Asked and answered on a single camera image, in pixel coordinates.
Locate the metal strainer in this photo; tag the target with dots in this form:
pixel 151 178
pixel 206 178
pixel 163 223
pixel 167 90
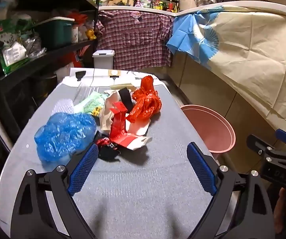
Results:
pixel 204 2

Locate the red printed packet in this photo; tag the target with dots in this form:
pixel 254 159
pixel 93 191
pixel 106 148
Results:
pixel 74 58

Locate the white foam net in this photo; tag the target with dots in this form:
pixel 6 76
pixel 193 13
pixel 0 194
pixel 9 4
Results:
pixel 61 107

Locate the red and white carton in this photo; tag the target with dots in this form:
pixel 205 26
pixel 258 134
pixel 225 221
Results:
pixel 119 129

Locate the white kitchen counter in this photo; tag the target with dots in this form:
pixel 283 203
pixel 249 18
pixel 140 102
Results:
pixel 245 4

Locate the white printed cup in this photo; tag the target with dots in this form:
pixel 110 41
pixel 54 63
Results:
pixel 75 34

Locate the pink bin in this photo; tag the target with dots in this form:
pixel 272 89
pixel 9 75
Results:
pixel 207 129

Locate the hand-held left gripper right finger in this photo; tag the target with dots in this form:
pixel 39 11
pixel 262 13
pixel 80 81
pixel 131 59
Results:
pixel 201 169

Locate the green plastic packet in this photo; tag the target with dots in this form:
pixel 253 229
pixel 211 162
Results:
pixel 8 33

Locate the white lidded bin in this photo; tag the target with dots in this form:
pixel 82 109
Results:
pixel 103 59

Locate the yellow toy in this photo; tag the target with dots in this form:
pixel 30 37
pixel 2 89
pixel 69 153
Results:
pixel 91 34

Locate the black shelf rack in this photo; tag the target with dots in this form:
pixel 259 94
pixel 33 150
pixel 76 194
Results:
pixel 58 51

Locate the cream and blue cloth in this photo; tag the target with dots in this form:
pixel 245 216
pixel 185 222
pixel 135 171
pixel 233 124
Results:
pixel 257 54

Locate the plaid shirt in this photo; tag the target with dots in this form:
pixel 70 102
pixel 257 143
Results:
pixel 133 42

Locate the black red snack wrapper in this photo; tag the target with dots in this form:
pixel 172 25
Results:
pixel 106 151

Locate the pink figurine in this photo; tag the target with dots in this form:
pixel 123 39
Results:
pixel 138 3

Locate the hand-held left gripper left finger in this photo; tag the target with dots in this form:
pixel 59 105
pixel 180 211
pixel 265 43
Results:
pixel 83 169

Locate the white paper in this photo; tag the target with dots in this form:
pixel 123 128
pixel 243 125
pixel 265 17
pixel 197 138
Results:
pixel 105 117

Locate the blue plastic bag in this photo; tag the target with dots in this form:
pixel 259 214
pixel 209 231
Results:
pixel 63 137

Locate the green printed packet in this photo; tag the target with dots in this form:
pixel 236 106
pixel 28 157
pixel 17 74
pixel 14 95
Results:
pixel 91 103

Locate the green storage box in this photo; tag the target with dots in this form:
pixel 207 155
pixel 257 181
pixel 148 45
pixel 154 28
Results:
pixel 55 34

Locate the green white labelled packet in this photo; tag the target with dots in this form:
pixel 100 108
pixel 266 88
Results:
pixel 13 57

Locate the white printed table cover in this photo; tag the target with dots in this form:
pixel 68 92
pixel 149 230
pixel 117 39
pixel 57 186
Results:
pixel 98 76

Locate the red plastic bag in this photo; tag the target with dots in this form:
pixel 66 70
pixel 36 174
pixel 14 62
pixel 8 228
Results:
pixel 145 104

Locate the black card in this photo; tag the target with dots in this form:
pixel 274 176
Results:
pixel 125 97

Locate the orange red bag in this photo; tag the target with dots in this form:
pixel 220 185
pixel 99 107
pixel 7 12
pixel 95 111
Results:
pixel 78 18

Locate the beige paper pack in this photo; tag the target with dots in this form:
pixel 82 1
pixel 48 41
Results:
pixel 123 86

